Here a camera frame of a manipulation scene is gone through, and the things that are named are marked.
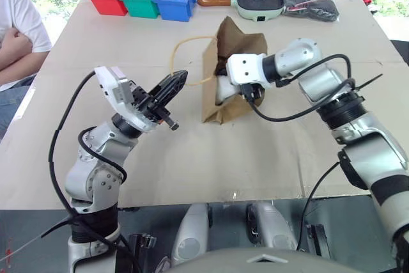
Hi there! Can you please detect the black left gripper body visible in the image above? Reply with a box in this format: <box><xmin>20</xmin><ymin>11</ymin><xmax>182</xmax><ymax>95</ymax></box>
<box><xmin>130</xmin><ymin>85</ymin><xmax>180</xmax><ymax>132</ymax></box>

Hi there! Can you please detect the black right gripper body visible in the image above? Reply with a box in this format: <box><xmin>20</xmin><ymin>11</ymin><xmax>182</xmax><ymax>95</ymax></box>
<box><xmin>239</xmin><ymin>82</ymin><xmax>266</xmax><ymax>106</ymax></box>

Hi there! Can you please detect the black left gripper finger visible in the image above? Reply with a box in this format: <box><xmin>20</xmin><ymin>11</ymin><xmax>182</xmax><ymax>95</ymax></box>
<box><xmin>153</xmin><ymin>72</ymin><xmax>189</xmax><ymax>111</ymax></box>
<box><xmin>148</xmin><ymin>70</ymin><xmax>188</xmax><ymax>101</ymax></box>

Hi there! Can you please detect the white plush toy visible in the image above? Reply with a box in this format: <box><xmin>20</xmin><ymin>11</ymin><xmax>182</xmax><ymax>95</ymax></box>
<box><xmin>215</xmin><ymin>74</ymin><xmax>244</xmax><ymax>105</ymax></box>

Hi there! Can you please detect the brown paper bag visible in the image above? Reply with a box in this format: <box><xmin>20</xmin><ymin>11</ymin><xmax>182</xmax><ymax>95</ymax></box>
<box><xmin>172</xmin><ymin>15</ymin><xmax>269</xmax><ymax>125</ymax></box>

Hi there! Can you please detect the black plastic bag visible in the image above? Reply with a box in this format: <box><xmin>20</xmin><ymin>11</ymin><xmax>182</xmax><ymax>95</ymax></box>
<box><xmin>282</xmin><ymin>0</ymin><xmax>340</xmax><ymax>23</ymax></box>

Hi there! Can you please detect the person's bare hand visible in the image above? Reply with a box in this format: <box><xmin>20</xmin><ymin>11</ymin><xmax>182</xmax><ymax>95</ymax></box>
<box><xmin>1</xmin><ymin>27</ymin><xmax>35</xmax><ymax>71</ymax></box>

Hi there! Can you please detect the pale green electric pan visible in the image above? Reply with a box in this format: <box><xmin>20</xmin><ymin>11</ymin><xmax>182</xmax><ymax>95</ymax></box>
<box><xmin>196</xmin><ymin>0</ymin><xmax>285</xmax><ymax>23</ymax></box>

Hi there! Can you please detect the brown cardboard sheet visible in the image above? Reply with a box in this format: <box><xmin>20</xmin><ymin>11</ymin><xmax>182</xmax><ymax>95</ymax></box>
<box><xmin>0</xmin><ymin>0</ymin><xmax>409</xmax><ymax>210</ymax></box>

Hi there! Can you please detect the blue plastic bin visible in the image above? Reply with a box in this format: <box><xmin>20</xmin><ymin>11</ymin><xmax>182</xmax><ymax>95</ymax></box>
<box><xmin>152</xmin><ymin>0</ymin><xmax>199</xmax><ymax>22</ymax></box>

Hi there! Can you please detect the black zip tie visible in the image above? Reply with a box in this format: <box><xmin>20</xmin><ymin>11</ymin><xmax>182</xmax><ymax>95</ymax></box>
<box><xmin>40</xmin><ymin>214</ymin><xmax>79</xmax><ymax>238</ymax></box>
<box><xmin>351</xmin><ymin>73</ymin><xmax>384</xmax><ymax>95</ymax></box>

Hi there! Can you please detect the silver rounded robot shell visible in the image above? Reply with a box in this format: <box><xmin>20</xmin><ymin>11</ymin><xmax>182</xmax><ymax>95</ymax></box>
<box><xmin>245</xmin><ymin>202</ymin><xmax>298</xmax><ymax>252</ymax></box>
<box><xmin>172</xmin><ymin>202</ymin><xmax>213</xmax><ymax>266</ymax></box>

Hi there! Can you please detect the person in white shirt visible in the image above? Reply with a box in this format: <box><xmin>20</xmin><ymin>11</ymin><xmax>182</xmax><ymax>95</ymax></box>
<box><xmin>0</xmin><ymin>0</ymin><xmax>52</xmax><ymax>141</ymax></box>

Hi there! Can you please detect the grey robot torso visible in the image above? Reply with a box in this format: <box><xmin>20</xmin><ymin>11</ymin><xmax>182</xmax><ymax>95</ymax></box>
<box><xmin>161</xmin><ymin>249</ymin><xmax>339</xmax><ymax>273</ymax></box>

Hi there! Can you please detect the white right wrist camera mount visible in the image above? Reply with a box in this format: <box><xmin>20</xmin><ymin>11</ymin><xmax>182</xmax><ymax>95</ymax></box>
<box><xmin>226</xmin><ymin>52</ymin><xmax>276</xmax><ymax>90</ymax></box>

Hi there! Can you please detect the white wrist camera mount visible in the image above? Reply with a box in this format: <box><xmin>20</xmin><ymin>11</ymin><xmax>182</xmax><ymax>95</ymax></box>
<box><xmin>226</xmin><ymin>52</ymin><xmax>276</xmax><ymax>90</ymax></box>
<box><xmin>93</xmin><ymin>65</ymin><xmax>160</xmax><ymax>134</ymax></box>

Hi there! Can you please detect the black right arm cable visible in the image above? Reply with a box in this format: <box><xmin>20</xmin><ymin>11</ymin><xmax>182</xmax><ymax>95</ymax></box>
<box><xmin>241</xmin><ymin>54</ymin><xmax>357</xmax><ymax>123</ymax></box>

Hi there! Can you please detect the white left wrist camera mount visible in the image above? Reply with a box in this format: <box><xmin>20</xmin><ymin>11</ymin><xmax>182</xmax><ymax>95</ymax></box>
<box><xmin>93</xmin><ymin>65</ymin><xmax>160</xmax><ymax>134</ymax></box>

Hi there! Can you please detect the thin black cable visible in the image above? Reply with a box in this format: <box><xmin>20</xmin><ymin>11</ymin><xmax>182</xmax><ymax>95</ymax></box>
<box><xmin>296</xmin><ymin>161</ymin><xmax>341</xmax><ymax>251</ymax></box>

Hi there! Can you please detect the black bracket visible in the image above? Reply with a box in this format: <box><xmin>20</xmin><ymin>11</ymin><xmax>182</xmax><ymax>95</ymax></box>
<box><xmin>127</xmin><ymin>233</ymin><xmax>157</xmax><ymax>273</ymax></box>
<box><xmin>305</xmin><ymin>223</ymin><xmax>332</xmax><ymax>260</ymax></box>

